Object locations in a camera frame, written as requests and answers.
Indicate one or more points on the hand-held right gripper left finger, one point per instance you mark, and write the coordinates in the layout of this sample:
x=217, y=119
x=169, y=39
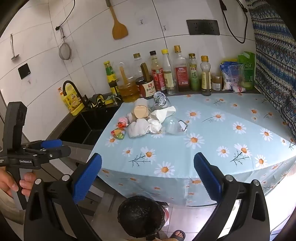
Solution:
x=87, y=176

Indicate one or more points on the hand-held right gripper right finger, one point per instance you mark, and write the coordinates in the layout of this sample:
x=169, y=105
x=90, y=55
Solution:
x=208, y=176

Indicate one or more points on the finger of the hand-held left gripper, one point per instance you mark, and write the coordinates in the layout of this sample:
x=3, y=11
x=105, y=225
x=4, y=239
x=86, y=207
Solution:
x=60, y=151
x=52, y=143

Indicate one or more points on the colorful candy wrapper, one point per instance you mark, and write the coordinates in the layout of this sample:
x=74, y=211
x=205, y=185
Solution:
x=118, y=134

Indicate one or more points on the clear plastic cup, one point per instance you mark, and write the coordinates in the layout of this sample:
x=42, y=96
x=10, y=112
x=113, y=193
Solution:
x=175, y=126

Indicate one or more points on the black trash bin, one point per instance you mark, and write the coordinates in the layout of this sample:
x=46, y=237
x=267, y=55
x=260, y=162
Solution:
x=138, y=215

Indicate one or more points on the pink red wrapper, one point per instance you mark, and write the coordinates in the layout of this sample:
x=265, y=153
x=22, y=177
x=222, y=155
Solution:
x=123, y=122

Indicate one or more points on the white tissue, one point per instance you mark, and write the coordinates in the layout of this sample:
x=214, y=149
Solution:
x=155, y=126

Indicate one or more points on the white paper napkin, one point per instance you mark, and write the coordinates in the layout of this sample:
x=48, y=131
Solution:
x=161, y=113

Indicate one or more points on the beige plastic cup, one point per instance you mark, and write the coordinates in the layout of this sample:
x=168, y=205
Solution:
x=141, y=111

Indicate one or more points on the clear cup with blue print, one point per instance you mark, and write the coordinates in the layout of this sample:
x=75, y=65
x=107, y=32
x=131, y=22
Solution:
x=160, y=100

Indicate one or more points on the person's left hand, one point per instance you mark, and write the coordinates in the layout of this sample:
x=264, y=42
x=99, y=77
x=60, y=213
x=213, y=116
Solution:
x=7, y=180

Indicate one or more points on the black sink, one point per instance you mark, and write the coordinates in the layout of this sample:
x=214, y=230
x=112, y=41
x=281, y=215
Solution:
x=92, y=122

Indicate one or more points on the light blue daisy tablecloth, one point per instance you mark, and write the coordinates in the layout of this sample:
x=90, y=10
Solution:
x=208, y=129

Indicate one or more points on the yellow dish soap bottle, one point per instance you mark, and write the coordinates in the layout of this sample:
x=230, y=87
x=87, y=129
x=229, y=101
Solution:
x=70, y=99

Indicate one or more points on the black faucet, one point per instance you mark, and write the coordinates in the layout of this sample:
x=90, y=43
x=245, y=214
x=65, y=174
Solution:
x=77, y=90

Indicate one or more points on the black yellow cloth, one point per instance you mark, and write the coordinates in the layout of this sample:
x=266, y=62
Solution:
x=98, y=101

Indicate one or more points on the person's right foot in slipper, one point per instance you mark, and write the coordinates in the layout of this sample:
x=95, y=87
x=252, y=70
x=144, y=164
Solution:
x=178, y=235

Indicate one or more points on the yellow green sponge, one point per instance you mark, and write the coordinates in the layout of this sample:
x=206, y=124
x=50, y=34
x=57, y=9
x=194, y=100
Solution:
x=109, y=100

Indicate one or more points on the hanging metal kitchen tool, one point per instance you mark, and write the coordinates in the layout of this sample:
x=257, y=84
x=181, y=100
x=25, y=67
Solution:
x=14, y=56

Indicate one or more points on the green label dark sauce bottle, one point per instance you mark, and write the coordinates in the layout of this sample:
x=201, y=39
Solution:
x=110, y=76

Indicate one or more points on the cooking oil jug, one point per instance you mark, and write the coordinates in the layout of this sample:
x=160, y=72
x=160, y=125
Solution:
x=126, y=91

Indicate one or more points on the small white pink packet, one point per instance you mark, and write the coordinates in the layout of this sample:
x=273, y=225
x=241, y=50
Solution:
x=238, y=89

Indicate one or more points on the metal mesh strainer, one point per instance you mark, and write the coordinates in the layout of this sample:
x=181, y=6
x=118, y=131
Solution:
x=65, y=52

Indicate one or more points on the small seasoning jar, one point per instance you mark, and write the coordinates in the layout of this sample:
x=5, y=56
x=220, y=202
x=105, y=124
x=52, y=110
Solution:
x=216, y=83

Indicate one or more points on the small yellow cap oil bottle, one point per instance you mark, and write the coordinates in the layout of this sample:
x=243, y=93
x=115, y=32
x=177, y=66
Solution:
x=205, y=78

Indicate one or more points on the green label oil bottle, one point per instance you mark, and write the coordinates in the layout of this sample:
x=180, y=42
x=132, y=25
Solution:
x=193, y=76

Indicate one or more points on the dark soy sauce jug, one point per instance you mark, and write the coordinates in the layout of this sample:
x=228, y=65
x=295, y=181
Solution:
x=145, y=89

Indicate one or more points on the gold cap red label bottle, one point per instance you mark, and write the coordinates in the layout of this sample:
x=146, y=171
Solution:
x=180, y=74

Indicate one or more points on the yellow cap clear bottle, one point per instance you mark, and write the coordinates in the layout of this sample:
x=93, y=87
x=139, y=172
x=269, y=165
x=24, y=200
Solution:
x=168, y=76

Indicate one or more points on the black cap red label bottle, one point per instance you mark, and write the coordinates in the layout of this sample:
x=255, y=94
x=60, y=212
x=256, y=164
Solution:
x=157, y=76

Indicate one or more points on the green plastic bag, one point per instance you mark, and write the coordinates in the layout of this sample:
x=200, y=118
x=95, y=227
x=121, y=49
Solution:
x=248, y=69

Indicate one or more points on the wooden spatula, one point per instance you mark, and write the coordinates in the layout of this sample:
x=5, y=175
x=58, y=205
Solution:
x=120, y=30

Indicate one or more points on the blue patterned curtain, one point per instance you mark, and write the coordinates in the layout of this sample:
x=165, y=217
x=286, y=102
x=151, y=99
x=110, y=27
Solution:
x=275, y=58

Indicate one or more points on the black power outlet panel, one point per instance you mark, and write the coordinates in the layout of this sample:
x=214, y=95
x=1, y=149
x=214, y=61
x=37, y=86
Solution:
x=203, y=27

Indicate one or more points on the black wall switch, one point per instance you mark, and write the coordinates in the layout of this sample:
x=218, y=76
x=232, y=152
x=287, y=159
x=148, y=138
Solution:
x=24, y=71

